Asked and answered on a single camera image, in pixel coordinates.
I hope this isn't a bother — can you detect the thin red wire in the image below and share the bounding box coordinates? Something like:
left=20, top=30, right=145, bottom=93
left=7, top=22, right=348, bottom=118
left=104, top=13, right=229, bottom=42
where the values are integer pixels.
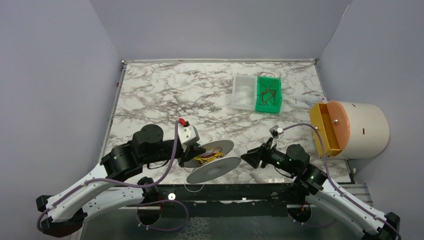
left=198, top=150, right=220, bottom=160

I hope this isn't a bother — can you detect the white perforated filament spool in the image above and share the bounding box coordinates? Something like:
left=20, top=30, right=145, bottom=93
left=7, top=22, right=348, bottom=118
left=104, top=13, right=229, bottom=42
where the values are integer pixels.
left=184, top=140, right=242, bottom=184

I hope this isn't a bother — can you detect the yellow cable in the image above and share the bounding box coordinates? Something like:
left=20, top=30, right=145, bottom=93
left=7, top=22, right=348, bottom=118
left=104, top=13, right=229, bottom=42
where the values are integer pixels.
left=192, top=147, right=227, bottom=167

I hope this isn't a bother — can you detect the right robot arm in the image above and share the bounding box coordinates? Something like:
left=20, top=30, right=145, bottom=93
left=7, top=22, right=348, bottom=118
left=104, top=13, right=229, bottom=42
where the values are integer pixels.
left=241, top=140, right=401, bottom=240

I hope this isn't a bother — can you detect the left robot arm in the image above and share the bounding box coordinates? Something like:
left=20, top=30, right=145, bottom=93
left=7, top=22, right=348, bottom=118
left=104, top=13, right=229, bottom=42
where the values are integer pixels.
left=36, top=119, right=206, bottom=238

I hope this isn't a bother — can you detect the white translucent plastic bin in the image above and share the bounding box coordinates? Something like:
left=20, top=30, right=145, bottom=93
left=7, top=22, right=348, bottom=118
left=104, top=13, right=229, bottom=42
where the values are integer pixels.
left=231, top=74, right=258, bottom=111

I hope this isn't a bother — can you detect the white paper label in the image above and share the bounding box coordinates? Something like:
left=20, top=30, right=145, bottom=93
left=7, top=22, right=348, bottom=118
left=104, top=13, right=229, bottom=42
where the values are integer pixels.
left=293, top=95, right=328, bottom=109

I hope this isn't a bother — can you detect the green plastic bin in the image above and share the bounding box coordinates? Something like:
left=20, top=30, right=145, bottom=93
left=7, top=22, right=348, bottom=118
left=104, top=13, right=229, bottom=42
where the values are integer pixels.
left=255, top=76, right=283, bottom=114

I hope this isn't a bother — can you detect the white and orange cylinder container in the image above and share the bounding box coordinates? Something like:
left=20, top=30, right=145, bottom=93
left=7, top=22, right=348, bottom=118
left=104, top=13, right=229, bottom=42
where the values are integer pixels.
left=309, top=100, right=390, bottom=160

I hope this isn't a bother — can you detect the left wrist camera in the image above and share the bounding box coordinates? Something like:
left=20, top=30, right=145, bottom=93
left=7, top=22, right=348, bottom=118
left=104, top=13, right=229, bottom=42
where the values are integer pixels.
left=178, top=125, right=200, bottom=146

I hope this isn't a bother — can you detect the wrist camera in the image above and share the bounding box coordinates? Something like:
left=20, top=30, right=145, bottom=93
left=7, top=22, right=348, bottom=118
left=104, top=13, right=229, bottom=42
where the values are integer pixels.
left=269, top=125, right=284, bottom=148
left=178, top=125, right=200, bottom=146

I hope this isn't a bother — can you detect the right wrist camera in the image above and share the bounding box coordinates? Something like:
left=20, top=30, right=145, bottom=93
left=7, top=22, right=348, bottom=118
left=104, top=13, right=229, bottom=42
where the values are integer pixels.
left=269, top=125, right=284, bottom=148

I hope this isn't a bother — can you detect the white wire on spool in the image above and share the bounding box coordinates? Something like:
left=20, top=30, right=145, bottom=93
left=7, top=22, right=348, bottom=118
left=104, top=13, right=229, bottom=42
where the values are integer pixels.
left=183, top=182, right=206, bottom=194

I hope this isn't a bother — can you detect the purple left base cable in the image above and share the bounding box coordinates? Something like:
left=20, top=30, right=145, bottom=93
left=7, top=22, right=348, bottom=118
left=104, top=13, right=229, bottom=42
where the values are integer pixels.
left=137, top=198, right=190, bottom=233

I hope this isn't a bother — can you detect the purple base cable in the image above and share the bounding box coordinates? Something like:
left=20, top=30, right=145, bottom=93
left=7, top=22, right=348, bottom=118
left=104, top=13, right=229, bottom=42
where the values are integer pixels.
left=137, top=198, right=190, bottom=233
left=287, top=202, right=339, bottom=230

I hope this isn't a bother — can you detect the black mounting rail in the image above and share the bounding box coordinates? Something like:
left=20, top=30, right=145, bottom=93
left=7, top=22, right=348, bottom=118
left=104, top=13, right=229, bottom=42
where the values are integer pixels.
left=125, top=180, right=322, bottom=220

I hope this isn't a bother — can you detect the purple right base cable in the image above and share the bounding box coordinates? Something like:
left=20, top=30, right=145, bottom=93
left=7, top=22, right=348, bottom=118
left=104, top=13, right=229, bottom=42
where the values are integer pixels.
left=287, top=202, right=339, bottom=230

